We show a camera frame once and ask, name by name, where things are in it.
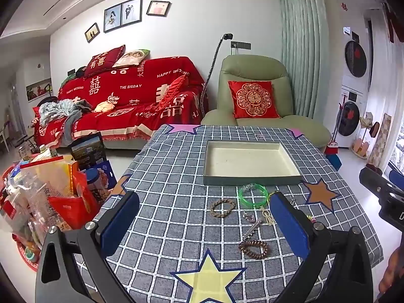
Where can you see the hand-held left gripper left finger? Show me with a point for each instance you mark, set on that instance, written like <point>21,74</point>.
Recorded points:
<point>121,224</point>

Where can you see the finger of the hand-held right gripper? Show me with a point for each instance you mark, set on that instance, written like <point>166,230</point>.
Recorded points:
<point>375,180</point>

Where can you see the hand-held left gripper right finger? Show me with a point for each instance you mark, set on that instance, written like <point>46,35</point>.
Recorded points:
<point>288,224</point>

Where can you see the green translucent bangle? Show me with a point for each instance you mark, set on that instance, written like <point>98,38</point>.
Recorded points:
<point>243,200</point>

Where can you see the shallow grey-green tray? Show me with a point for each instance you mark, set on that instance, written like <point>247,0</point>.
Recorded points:
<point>252,161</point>

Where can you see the person's right hand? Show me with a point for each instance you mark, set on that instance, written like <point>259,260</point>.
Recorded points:
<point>391,271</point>

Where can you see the patterned beige panel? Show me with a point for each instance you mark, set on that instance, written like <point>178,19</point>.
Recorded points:
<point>380,139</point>

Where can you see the blue box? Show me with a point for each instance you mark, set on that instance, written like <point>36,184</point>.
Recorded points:
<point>334,161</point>

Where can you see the lotus ornament stand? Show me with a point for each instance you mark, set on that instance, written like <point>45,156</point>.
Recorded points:
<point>366,132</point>

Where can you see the red gift bag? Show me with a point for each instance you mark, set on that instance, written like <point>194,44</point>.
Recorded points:
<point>72,208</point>

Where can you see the blue paper bag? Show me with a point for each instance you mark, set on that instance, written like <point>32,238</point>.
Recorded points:
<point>105,173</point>

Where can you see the red mop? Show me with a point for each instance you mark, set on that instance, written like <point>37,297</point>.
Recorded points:
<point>333,148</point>

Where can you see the small silver trinket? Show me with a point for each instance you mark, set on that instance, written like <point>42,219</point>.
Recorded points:
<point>249,185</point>

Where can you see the grey checked star tablecloth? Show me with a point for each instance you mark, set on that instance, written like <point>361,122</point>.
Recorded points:
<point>176,195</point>

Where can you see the white washing machine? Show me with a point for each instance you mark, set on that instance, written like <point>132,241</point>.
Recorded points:
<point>352,116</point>

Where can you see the black landscape print bag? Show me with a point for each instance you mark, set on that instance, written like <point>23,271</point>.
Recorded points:
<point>88,150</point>

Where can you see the clear plastic bags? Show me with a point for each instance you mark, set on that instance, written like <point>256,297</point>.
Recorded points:
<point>34,192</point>

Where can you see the red round tray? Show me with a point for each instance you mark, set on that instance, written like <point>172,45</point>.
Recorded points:
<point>25,255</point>

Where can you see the cream crumpled cloth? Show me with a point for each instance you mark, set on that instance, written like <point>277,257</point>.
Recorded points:
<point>104,106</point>

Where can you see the white stacked dryer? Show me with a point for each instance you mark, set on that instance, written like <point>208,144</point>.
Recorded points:
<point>355,58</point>

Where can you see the pile of grey-blue clothes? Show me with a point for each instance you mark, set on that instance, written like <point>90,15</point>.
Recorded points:
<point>63,109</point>

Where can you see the red embroidered cushion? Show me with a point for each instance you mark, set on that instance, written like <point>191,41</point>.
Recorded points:
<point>252,99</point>

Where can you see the red printed sofa cover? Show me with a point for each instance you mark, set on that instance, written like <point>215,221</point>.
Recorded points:
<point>142,85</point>

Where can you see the red satin pillow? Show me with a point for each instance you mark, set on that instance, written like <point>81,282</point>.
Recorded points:
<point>172,91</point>

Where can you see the pale green curtain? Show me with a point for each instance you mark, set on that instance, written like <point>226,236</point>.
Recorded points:
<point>303,38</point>

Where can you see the green armchair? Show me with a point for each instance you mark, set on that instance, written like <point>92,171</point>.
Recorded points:
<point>252,66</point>

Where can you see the red printed square cushion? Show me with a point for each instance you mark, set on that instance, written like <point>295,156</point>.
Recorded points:
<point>102,61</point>

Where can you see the photo print pillow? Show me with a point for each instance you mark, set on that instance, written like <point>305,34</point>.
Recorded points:
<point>131,58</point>

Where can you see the gooseneck floor stand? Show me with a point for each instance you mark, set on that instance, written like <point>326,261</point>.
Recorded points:
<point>214,56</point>

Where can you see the black framed bride photo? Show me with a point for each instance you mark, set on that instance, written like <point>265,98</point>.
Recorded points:
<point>113,18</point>

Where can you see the black framed couple photo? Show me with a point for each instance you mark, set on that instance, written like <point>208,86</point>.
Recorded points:
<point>132,11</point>

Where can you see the wooden framed photo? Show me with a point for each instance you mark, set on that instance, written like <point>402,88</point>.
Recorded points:
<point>158,8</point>

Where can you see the wide framed wall picture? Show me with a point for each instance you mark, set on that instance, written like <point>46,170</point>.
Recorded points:
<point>38,90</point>

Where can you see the grey wall socket panel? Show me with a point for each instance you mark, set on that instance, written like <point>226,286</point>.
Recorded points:
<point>240,45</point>

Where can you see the small black picture frame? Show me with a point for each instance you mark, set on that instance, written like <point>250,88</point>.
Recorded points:
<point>92,32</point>

